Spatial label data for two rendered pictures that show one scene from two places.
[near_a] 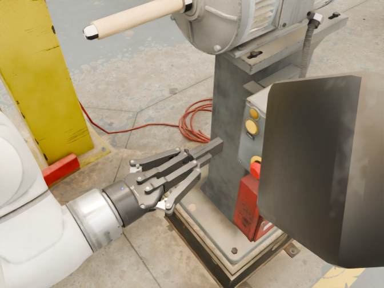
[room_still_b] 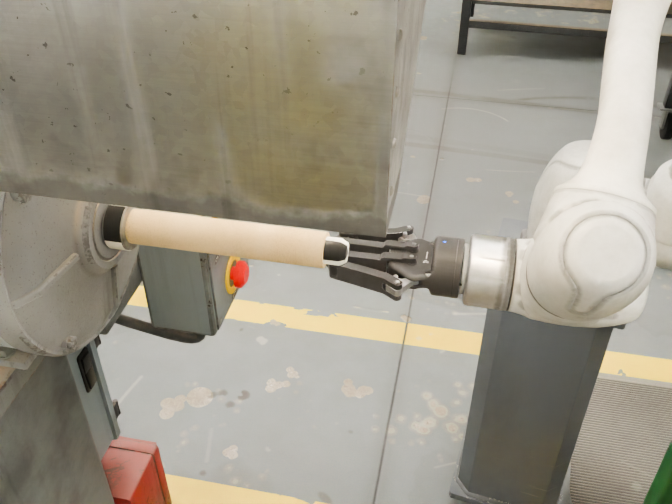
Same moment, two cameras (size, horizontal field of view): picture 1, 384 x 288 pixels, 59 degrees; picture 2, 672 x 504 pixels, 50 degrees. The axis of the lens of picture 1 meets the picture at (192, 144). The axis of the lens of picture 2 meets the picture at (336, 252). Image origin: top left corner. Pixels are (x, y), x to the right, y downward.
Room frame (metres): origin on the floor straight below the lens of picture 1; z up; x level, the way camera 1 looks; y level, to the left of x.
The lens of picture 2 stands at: (0.86, 0.55, 1.63)
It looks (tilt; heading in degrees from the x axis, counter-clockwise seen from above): 38 degrees down; 229
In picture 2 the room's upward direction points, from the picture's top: straight up
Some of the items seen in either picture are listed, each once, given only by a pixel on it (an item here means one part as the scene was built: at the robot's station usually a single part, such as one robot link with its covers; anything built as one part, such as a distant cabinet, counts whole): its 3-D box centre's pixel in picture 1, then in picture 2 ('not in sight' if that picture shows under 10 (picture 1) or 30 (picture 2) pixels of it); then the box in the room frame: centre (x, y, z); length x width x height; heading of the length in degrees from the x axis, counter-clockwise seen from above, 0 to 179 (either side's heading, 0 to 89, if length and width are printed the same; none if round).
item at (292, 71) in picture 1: (279, 82); not in sight; (0.69, -0.22, 1.02); 0.13 x 0.04 x 0.04; 127
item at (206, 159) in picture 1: (203, 166); not in sight; (0.38, -0.02, 1.07); 0.05 x 0.03 x 0.01; 127
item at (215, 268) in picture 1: (234, 212); not in sight; (0.83, -0.20, 0.12); 0.61 x 0.51 x 0.25; 37
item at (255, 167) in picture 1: (260, 168); (234, 273); (0.45, -0.15, 0.97); 0.04 x 0.04 x 0.04; 37
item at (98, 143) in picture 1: (64, 144); not in sight; (1.35, 0.78, 0.02); 0.40 x 0.40 x 0.02; 37
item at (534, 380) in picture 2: not in sight; (531, 379); (-0.25, -0.02, 0.35); 0.28 x 0.28 x 0.70; 30
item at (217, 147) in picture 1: (208, 153); not in sight; (0.41, -0.03, 1.07); 0.07 x 0.01 x 0.03; 127
